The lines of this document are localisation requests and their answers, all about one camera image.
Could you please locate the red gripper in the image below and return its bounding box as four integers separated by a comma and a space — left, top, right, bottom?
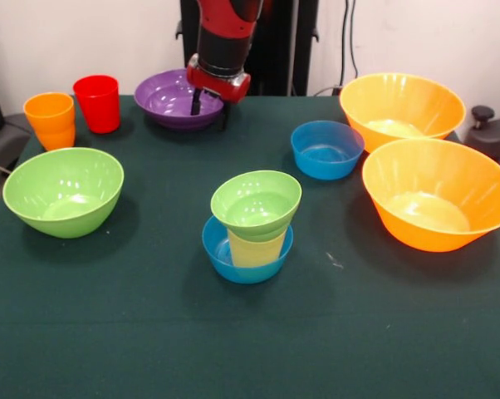
185, 52, 252, 132

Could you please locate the purple bowl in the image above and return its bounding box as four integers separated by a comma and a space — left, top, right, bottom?
134, 68, 226, 132

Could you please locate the small green bowl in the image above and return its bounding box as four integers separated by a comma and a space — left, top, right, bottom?
209, 170, 303, 244

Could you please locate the yellow cup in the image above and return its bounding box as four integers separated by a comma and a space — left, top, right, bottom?
227, 226, 288, 268

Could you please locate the blue bowl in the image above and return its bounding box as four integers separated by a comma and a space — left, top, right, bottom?
290, 120, 365, 181
201, 214, 295, 285

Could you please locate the red cup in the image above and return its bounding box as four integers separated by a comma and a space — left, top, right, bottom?
72, 74, 120, 135

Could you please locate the orange cup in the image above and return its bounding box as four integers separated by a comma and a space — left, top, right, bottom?
22, 91, 76, 151

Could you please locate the large green bowl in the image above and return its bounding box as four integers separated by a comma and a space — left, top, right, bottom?
2, 146, 125, 239

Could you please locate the large orange bowl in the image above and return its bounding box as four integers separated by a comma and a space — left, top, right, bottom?
339, 72, 467, 154
361, 138, 500, 254

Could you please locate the dark green table cloth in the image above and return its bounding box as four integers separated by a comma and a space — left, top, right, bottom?
0, 94, 500, 399

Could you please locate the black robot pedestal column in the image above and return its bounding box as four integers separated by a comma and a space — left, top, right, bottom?
175, 0, 320, 97

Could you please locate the black wall cable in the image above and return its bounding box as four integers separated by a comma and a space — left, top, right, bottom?
343, 0, 359, 80

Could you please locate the black pedestal foot with knob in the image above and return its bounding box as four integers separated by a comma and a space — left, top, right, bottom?
465, 105, 500, 165

